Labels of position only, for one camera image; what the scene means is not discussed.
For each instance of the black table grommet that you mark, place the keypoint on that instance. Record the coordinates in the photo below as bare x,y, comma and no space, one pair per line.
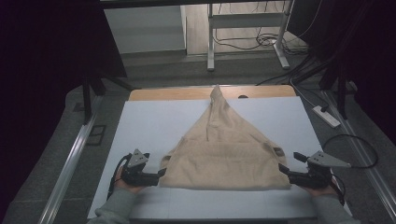
243,96

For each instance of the wooden table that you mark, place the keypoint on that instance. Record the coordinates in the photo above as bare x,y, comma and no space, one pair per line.
174,92

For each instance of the dark curtain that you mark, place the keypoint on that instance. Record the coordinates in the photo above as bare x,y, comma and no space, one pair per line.
46,62
367,56

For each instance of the black plug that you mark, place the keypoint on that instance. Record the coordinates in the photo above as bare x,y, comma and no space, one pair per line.
324,108

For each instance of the aluminium floor rail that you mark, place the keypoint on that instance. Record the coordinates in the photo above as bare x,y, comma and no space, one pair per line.
361,149
70,165

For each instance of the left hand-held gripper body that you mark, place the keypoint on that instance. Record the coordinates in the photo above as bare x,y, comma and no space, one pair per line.
139,175

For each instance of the white power strip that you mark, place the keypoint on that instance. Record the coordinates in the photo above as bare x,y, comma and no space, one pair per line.
327,117

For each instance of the person's right hand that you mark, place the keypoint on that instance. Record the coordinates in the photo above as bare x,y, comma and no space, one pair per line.
323,190

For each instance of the dark floor socket plate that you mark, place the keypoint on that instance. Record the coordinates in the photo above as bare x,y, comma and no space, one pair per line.
96,135

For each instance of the white table mat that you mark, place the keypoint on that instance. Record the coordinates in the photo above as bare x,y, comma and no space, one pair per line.
149,124

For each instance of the beige knit sweater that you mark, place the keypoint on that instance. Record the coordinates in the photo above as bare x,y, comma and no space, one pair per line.
225,155

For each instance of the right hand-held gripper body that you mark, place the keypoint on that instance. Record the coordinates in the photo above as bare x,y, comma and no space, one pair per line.
314,174

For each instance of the person's left hand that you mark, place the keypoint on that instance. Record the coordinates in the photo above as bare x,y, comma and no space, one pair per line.
124,186

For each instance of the black metal stand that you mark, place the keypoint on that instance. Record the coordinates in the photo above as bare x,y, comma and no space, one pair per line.
87,99
342,96

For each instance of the white metal desk frame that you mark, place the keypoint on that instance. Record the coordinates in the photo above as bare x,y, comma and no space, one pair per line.
246,20

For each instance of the white cabinet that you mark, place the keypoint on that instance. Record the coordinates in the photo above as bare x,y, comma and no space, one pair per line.
146,29

